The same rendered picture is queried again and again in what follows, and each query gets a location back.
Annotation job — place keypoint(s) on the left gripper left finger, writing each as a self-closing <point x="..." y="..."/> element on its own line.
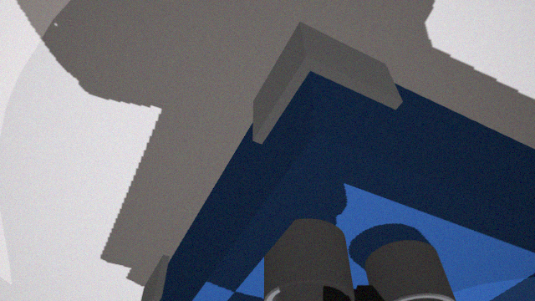
<point x="333" y="294"/>

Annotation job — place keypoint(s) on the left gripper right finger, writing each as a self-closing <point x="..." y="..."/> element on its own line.
<point x="366" y="293"/>

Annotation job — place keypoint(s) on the dark grey metal bushing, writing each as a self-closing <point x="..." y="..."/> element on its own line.
<point x="312" y="253"/>
<point x="407" y="269"/>

